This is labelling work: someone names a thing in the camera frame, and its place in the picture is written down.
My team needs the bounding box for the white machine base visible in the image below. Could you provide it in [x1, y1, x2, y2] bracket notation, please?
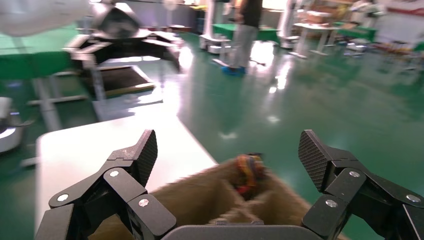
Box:
[198, 0, 234, 56]

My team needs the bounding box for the white table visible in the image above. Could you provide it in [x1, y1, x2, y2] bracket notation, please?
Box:
[291, 21, 342, 59]

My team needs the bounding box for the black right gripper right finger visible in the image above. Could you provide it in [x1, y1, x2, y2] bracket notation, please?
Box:
[297, 129, 424, 240]

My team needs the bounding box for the green topped table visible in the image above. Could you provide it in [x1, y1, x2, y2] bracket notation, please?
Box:
[334, 21, 379, 42]
[0, 51, 89, 133]
[211, 23, 281, 44]

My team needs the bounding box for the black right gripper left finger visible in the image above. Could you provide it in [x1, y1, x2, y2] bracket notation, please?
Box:
[34, 129, 178, 240]

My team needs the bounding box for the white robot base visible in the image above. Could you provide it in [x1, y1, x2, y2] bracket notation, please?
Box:
[0, 96, 26, 155]

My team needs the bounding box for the black mat platform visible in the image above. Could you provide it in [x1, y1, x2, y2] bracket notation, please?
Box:
[92, 64, 157, 99]

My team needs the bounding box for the person in grey trousers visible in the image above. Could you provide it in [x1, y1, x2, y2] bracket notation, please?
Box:
[221, 0, 264, 76]

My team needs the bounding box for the brown cardboard box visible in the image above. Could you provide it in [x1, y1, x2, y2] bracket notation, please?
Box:
[87, 157, 349, 240]

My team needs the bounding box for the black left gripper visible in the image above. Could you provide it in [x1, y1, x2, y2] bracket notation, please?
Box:
[64, 3, 183, 72]

